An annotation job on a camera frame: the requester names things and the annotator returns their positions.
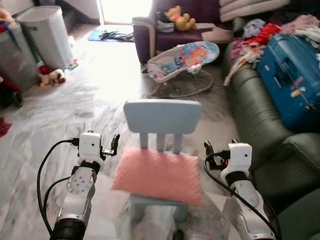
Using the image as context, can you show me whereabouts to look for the dark green leather sofa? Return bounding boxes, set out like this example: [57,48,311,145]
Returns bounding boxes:
[222,42,320,240]

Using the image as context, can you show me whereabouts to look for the white stacked cushions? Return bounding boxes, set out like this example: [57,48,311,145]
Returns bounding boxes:
[218,0,291,22]

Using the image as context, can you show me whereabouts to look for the pink fleece pillow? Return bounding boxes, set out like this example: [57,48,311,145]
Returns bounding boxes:
[111,147,205,207]

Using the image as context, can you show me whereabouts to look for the pink white hanging garment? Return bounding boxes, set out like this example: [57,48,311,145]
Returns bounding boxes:
[223,42,262,87]

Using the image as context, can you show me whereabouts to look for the blue floor mat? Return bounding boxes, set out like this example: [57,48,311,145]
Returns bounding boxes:
[87,27,135,44]

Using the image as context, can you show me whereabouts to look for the printed baby bouncer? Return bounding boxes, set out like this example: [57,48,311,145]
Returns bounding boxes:
[146,40,221,99]

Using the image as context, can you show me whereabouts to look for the grey blue garment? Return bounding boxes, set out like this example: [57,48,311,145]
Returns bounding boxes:
[244,18,266,39]

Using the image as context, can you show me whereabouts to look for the short black arm cable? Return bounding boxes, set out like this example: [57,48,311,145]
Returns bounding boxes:
[42,175,73,226]

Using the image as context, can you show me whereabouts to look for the blue hard suitcase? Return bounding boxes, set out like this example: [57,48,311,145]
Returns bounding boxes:
[257,33,320,134]

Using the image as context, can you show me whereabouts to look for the purple armchair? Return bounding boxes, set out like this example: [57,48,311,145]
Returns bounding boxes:
[132,0,237,65]

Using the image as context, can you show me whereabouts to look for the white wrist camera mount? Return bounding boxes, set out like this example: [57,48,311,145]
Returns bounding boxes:
[78,131,104,162]
[227,142,253,174]

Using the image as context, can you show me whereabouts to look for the yellow teddy bear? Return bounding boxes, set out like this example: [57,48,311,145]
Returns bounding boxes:
[164,5,197,32]

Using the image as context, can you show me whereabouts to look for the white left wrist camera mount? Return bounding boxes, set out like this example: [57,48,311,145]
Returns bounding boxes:
[78,131,104,162]

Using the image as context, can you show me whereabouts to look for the grey lidded bin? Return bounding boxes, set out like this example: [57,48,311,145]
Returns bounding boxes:
[16,5,75,71]

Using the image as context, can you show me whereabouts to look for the small plush toy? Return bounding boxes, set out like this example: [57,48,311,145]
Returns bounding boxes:
[38,64,67,87]

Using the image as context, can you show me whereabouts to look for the light blue child chair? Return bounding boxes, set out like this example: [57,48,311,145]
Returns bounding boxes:
[123,99,204,226]

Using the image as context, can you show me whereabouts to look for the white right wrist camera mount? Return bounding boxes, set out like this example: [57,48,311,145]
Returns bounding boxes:
[227,142,253,174]

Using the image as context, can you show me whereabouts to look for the grey storage box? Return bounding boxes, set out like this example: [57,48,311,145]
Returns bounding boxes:
[0,22,40,94]

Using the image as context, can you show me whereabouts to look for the long black arm cable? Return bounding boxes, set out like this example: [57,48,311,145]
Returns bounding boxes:
[36,138,81,236]

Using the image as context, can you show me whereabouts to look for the red and black toy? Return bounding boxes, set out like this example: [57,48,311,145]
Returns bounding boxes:
[0,74,24,109]

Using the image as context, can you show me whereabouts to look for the red garment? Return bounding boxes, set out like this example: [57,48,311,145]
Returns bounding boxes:
[244,23,281,46]

